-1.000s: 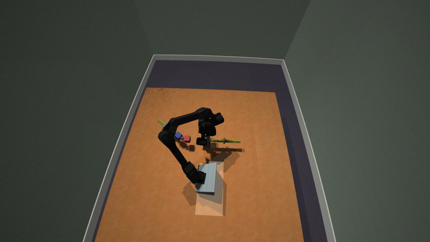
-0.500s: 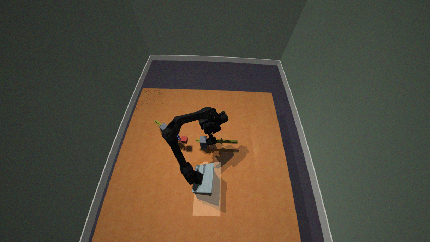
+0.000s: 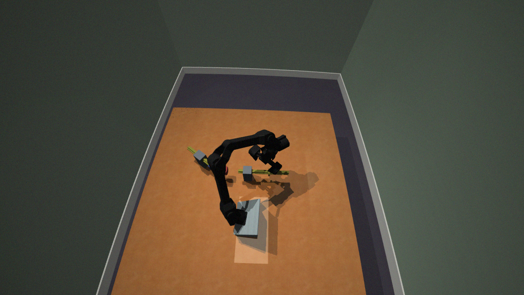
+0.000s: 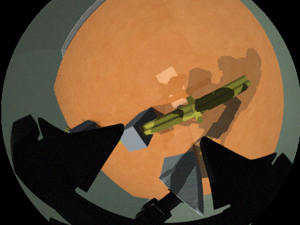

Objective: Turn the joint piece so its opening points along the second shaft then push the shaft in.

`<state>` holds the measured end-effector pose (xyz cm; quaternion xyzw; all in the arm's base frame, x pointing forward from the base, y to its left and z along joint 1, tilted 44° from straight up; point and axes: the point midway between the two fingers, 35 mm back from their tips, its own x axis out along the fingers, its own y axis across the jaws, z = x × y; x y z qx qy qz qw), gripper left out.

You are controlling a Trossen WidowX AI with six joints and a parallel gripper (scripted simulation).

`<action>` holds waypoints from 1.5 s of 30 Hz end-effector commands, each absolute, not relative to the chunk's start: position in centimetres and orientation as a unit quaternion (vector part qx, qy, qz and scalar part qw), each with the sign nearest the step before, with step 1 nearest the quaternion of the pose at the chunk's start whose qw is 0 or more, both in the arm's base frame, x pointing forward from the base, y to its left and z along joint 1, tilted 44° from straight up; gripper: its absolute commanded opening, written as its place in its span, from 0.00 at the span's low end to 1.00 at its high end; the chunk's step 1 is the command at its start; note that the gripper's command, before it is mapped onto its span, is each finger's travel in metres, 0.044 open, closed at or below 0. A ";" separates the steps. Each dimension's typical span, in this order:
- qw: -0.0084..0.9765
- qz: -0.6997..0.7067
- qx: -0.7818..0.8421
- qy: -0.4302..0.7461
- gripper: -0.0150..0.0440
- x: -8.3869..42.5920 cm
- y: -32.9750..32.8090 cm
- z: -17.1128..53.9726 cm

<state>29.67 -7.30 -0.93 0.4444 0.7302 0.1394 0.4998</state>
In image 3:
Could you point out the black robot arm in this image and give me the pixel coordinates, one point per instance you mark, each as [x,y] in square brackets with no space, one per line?
[217,163]

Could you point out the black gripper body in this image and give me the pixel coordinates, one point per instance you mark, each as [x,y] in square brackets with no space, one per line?
[254,150]

